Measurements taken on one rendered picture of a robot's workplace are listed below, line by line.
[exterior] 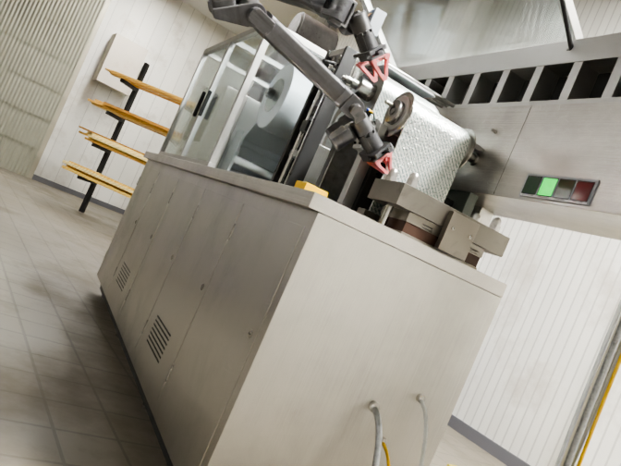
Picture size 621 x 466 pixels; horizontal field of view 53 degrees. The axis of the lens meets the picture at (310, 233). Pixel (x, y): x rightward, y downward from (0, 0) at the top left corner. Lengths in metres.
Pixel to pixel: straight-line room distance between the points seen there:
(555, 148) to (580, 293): 2.55
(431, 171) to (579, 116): 0.44
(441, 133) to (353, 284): 0.62
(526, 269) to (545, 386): 0.84
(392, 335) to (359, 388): 0.16
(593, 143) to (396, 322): 0.69
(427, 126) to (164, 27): 8.99
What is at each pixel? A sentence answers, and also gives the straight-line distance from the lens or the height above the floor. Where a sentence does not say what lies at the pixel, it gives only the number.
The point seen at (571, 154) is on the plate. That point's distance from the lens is 1.83.
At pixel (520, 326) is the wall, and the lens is 4.53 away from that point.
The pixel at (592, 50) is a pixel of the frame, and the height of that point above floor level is 1.61.
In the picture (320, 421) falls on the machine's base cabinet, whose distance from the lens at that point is 1.65.
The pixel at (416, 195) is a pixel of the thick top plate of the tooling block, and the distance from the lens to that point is 1.68.
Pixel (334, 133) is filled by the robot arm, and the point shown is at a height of 1.09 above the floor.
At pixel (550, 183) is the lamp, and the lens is 1.82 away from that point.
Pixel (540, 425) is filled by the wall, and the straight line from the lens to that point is 4.31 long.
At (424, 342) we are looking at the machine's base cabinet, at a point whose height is 0.66.
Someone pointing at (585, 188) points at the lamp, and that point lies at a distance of 1.74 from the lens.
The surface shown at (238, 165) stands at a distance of 2.76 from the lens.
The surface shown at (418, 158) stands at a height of 1.15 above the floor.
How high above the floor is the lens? 0.78
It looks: 1 degrees up
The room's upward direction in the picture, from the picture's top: 24 degrees clockwise
